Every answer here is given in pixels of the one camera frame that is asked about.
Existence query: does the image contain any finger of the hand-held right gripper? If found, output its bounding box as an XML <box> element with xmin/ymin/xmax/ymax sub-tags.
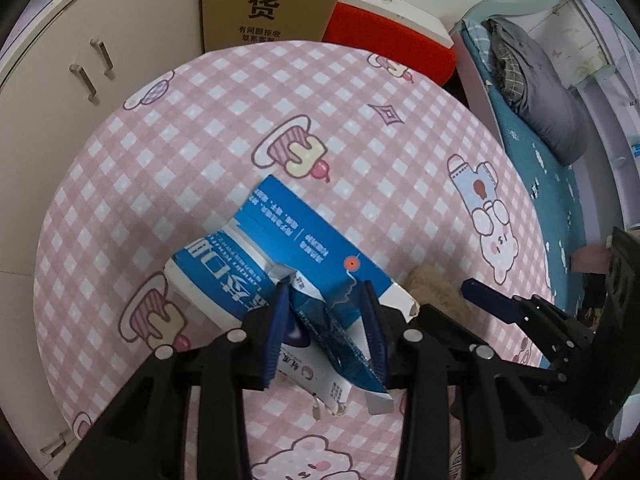
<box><xmin>460</xmin><ymin>279</ymin><xmax>596</xmax><ymax>376</ymax></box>

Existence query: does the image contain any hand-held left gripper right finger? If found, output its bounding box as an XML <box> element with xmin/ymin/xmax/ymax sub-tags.
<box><xmin>360</xmin><ymin>280</ymin><xmax>586</xmax><ymax>480</ymax></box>

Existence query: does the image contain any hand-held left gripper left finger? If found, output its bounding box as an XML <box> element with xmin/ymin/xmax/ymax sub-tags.
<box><xmin>57</xmin><ymin>282</ymin><xmax>292</xmax><ymax>480</ymax></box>

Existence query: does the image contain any blue and white torn carton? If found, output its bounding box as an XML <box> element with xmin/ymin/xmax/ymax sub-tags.
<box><xmin>165</xmin><ymin>175</ymin><xmax>419</xmax><ymax>416</ymax></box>

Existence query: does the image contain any person's right forearm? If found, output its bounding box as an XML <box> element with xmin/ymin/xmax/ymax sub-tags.
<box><xmin>575</xmin><ymin>435</ymin><xmax>626</xmax><ymax>480</ymax></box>

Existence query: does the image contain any blue bed with pillow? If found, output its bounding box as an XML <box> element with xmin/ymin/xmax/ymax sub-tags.
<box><xmin>457</xmin><ymin>19</ymin><xmax>587</xmax><ymax>322</ymax></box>

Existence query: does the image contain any grey blanket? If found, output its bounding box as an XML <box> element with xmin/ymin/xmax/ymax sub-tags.
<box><xmin>487</xmin><ymin>16</ymin><xmax>592</xmax><ymax>167</ymax></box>

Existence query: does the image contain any plaid pillow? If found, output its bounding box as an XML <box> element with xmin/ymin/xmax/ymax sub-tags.
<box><xmin>492</xmin><ymin>30</ymin><xmax>532</xmax><ymax>112</ymax></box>

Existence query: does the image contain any red and white storage bench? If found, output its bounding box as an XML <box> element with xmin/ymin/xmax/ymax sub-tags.
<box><xmin>322</xmin><ymin>0</ymin><xmax>459</xmax><ymax>89</ymax></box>

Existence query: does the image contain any white cabinet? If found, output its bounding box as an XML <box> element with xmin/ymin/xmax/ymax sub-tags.
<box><xmin>0</xmin><ymin>0</ymin><xmax>207</xmax><ymax>480</ymax></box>

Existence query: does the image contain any large cardboard box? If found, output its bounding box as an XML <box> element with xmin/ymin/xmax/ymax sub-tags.
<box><xmin>201</xmin><ymin>0</ymin><xmax>354</xmax><ymax>54</ymax></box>

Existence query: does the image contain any metal cabinet handle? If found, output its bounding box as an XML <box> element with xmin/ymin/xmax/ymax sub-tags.
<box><xmin>91</xmin><ymin>38</ymin><xmax>114</xmax><ymax>75</ymax></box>
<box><xmin>69</xmin><ymin>63</ymin><xmax>97</xmax><ymax>99</ymax></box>

